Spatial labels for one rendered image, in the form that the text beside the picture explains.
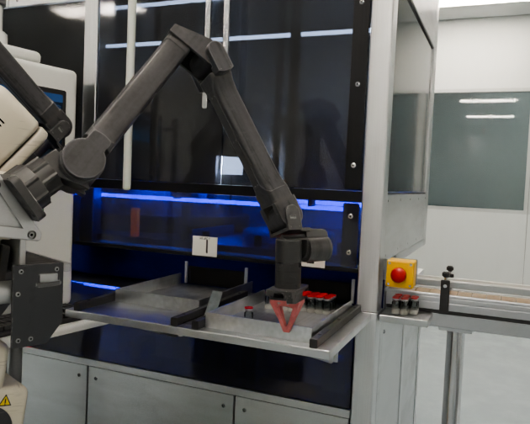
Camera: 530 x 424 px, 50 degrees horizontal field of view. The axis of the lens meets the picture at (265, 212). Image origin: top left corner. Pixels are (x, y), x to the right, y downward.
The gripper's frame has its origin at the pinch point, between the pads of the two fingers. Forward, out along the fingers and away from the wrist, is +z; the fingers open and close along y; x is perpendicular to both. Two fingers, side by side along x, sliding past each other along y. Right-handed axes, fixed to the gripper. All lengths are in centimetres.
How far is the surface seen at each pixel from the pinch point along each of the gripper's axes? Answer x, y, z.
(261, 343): 5.0, -2.3, 3.4
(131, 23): 64, 33, -79
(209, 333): 17.6, -2.0, 2.8
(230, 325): 14.1, 1.0, 1.2
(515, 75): -57, 499, -139
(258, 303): 19.2, 31.0, 2.5
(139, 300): 46.3, 12.5, 0.9
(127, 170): 64, 32, -34
